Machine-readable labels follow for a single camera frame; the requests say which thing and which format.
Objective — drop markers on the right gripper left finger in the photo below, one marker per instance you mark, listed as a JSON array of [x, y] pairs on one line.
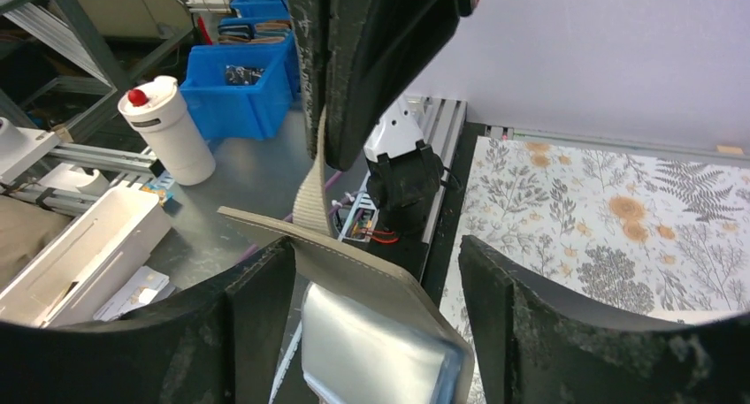
[[215, 342]]

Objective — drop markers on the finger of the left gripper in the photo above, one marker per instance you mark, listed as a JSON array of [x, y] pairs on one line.
[[311, 20], [376, 48]]

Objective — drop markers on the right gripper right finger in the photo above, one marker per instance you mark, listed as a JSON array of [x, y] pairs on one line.
[[540, 342]]

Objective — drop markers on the beige leather card holder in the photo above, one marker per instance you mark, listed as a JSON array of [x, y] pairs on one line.
[[369, 331]]

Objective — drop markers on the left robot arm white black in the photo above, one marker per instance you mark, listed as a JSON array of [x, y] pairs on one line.
[[405, 171]]

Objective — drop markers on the blue plastic bin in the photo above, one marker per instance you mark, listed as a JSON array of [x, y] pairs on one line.
[[238, 91]]

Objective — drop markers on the floral tablecloth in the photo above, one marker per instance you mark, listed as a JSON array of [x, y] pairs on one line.
[[640, 233]]

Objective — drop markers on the white plastic tray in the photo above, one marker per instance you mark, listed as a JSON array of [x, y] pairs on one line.
[[74, 276]]

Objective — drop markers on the white tumbler red button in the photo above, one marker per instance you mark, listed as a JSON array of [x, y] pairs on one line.
[[157, 111]]

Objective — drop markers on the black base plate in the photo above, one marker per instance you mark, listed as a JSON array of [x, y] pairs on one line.
[[428, 257]]

